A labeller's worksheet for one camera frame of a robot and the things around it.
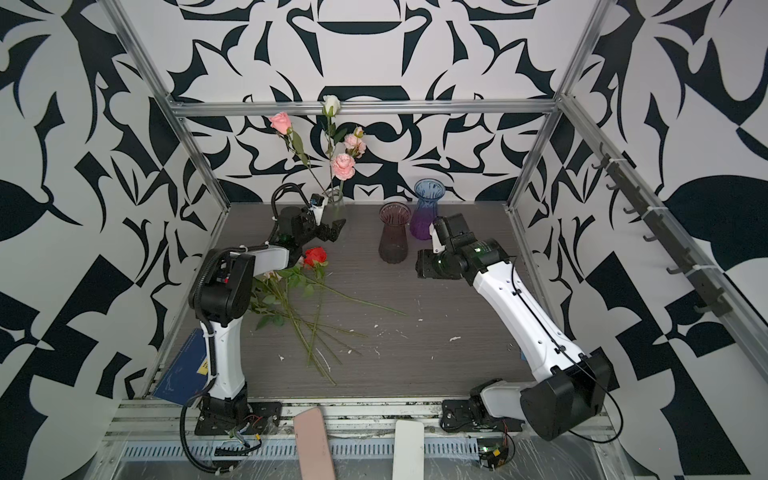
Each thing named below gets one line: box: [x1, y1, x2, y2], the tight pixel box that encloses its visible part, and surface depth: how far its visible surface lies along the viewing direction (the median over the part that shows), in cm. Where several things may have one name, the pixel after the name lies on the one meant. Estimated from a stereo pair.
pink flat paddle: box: [293, 407, 336, 480], surface depth 69 cm
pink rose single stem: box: [270, 112, 329, 199], surface depth 85 cm
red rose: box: [302, 247, 407, 316], surface depth 101 cm
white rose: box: [322, 94, 348, 193], surface depth 89 cm
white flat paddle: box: [392, 420, 425, 480], surface depth 67 cm
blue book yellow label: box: [154, 328, 208, 405], surface depth 82 cm
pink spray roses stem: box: [333, 126, 367, 201], surface depth 88 cm
